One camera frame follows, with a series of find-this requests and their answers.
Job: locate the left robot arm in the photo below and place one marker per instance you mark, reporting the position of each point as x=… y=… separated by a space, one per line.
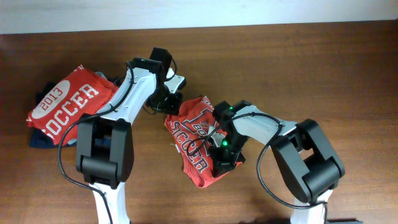
x=105 y=152

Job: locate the folded red soccer shirt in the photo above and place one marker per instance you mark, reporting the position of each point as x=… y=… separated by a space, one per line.
x=81 y=92

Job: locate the orange soccer t-shirt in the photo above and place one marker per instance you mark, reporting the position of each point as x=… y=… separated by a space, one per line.
x=189 y=129

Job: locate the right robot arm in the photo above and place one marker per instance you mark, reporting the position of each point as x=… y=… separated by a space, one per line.
x=309 y=165

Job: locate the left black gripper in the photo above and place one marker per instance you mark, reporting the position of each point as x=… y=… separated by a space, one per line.
x=172 y=107

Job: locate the folded grey shirt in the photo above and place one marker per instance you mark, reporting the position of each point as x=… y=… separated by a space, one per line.
x=100 y=74

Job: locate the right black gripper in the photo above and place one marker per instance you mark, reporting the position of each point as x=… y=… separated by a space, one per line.
x=221 y=164

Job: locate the folded navy shirt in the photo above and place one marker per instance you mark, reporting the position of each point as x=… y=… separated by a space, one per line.
x=40 y=140

